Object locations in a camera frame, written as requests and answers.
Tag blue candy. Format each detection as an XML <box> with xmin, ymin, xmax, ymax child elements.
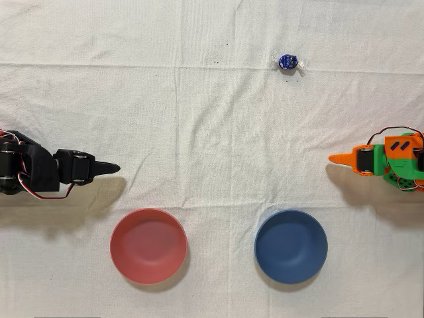
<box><xmin>268</xmin><ymin>52</ymin><xmax>308</xmax><ymax>76</ymax></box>

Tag green arm base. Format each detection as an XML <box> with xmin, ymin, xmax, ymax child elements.
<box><xmin>383</xmin><ymin>172</ymin><xmax>417</xmax><ymax>192</ymax></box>

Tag red bowl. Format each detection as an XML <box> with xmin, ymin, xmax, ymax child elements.
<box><xmin>109</xmin><ymin>207</ymin><xmax>188</xmax><ymax>285</ymax></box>

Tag blue bowl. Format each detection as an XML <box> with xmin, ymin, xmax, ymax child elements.
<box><xmin>254</xmin><ymin>209</ymin><xmax>329</xmax><ymax>285</ymax></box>

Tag white table cloth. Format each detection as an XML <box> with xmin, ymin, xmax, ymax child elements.
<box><xmin>0</xmin><ymin>0</ymin><xmax>424</xmax><ymax>318</ymax></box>

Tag black arm servo cable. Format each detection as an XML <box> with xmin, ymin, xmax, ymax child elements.
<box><xmin>16</xmin><ymin>170</ymin><xmax>76</xmax><ymax>200</ymax></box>

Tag orange arm servo cable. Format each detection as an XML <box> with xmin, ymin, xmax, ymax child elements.
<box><xmin>367</xmin><ymin>125</ymin><xmax>424</xmax><ymax>146</ymax></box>

